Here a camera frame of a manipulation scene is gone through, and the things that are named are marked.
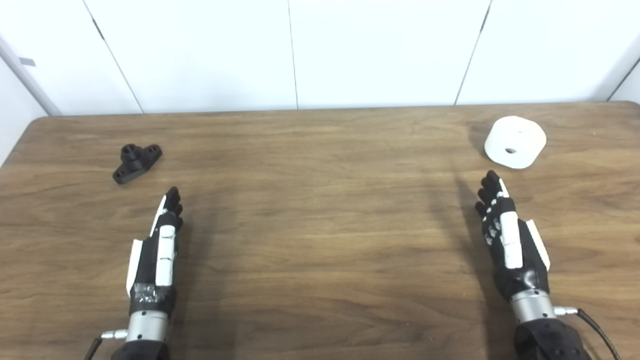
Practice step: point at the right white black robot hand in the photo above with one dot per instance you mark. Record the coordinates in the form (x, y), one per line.
(510, 240)

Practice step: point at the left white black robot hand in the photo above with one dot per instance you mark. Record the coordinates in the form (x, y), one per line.
(165, 250)

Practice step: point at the black plastic holder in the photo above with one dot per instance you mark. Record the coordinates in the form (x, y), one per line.
(134, 162)

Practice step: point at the round white plastic piece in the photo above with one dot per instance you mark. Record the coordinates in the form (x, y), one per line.
(517, 135)

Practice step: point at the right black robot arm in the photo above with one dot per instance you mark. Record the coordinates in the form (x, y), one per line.
(545, 340)

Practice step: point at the grey wall corner post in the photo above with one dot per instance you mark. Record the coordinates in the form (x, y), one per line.
(30, 80)

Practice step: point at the small grey wall label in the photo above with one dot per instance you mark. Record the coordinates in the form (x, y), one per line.
(27, 62)

